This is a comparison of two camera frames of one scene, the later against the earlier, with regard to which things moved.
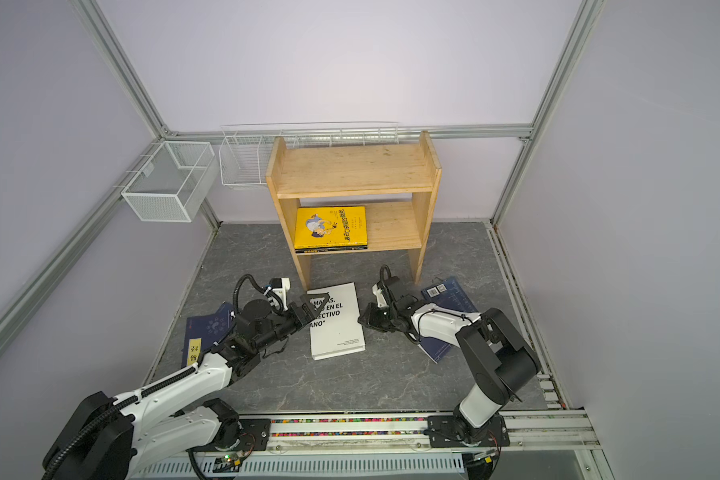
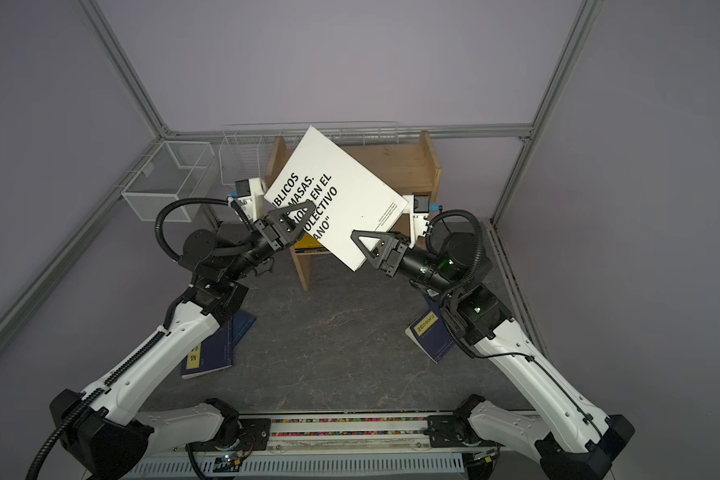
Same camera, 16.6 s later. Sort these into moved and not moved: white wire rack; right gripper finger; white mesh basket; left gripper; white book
Moved: right gripper finger; left gripper; white book
Not moved: white mesh basket; white wire rack
